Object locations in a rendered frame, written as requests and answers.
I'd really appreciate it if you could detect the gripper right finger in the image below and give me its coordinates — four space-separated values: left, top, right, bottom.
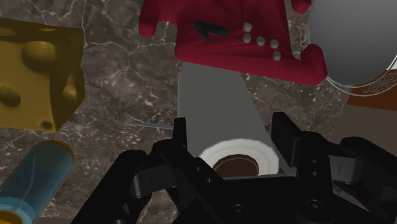
270 111 397 224

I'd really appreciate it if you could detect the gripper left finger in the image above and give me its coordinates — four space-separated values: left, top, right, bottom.
71 116 237 224

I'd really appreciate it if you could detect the white paper towel roll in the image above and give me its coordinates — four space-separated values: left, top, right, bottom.
177 61 298 178

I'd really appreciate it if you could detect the yellow cheese wedge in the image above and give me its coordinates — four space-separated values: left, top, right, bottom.
0 17 86 134

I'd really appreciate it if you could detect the red game controller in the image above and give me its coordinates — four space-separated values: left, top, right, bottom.
138 0 328 87

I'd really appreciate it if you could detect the grey plate with patterned rim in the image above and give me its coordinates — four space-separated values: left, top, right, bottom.
307 0 397 97

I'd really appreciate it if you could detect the blue transparent cylinder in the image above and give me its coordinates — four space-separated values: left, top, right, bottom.
0 139 74 224

